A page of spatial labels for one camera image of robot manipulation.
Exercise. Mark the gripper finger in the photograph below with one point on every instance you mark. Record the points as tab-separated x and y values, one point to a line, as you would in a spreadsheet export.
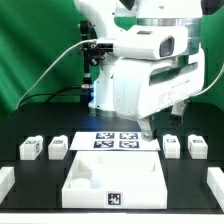
177	113
148	130

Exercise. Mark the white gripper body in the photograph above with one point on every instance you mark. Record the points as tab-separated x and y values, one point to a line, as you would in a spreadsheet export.
142	88

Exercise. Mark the white square table top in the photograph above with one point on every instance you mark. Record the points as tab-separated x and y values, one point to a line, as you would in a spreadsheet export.
115	180

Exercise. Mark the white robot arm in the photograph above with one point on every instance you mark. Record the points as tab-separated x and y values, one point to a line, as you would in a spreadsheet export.
111	18

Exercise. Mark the white sheet with tags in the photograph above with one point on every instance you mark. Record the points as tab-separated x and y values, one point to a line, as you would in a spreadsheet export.
105	141

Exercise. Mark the white right obstacle block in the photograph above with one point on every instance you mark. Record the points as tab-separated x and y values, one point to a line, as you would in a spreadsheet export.
215	181

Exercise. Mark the white obstacle block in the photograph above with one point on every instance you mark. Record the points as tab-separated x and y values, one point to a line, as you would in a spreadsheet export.
7	180
215	181

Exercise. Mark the white left obstacle block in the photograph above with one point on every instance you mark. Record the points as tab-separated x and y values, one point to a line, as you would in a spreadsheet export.
7	180

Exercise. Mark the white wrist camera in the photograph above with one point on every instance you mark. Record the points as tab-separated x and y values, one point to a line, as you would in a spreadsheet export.
147	42

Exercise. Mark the black camera on stand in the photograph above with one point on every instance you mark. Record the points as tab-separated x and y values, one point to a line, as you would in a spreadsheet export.
91	57

